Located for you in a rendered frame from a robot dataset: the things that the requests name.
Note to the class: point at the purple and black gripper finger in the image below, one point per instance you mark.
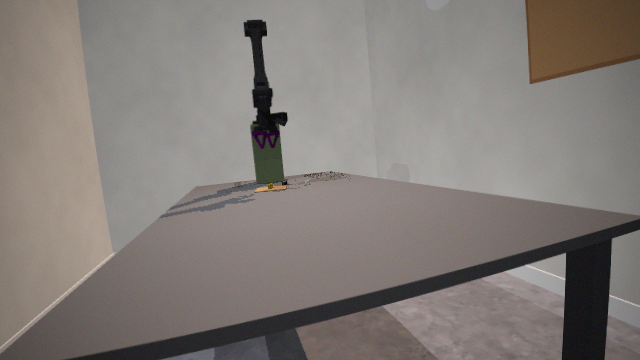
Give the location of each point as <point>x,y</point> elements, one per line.
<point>264,133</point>
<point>275,139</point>

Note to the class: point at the peach-orange flat mat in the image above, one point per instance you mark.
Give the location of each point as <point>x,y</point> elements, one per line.
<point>264,189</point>

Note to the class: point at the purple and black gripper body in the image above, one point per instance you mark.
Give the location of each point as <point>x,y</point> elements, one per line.
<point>259,128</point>

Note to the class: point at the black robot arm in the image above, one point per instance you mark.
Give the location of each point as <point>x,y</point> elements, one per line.
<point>257,29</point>

